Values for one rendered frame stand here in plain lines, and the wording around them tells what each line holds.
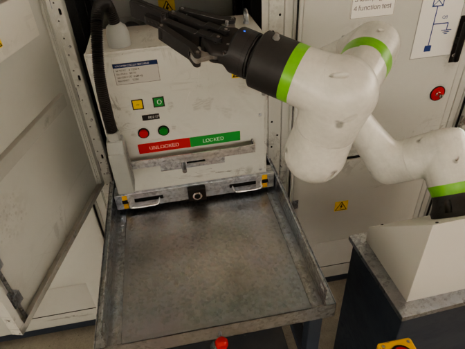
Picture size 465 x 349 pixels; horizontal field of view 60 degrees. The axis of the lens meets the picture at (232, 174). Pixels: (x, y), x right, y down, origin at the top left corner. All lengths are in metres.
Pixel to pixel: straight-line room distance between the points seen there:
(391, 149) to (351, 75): 0.72
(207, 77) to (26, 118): 0.50
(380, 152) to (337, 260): 0.97
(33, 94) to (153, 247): 0.55
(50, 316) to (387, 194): 1.64
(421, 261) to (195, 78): 0.78
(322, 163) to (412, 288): 0.68
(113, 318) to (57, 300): 0.94
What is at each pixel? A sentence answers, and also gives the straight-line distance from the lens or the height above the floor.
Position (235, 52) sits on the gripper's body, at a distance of 0.64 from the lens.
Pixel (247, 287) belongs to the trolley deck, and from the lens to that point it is 1.16.
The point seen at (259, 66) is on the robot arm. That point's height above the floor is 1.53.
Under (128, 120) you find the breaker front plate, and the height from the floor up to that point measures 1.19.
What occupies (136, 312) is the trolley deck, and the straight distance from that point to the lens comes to 1.15.
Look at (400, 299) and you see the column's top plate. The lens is 1.32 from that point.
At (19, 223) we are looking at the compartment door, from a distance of 1.20.
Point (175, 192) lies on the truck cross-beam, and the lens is 1.38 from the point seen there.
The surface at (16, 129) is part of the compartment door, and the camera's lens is 1.18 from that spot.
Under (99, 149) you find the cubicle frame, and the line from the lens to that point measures 1.51.
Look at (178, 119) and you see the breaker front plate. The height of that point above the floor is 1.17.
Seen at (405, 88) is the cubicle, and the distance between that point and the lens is 1.65.
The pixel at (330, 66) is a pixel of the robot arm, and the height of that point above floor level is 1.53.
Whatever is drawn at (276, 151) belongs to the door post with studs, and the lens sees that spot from 1.59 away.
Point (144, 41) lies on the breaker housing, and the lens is 1.21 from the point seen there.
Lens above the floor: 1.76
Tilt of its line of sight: 37 degrees down
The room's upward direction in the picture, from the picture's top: 3 degrees counter-clockwise
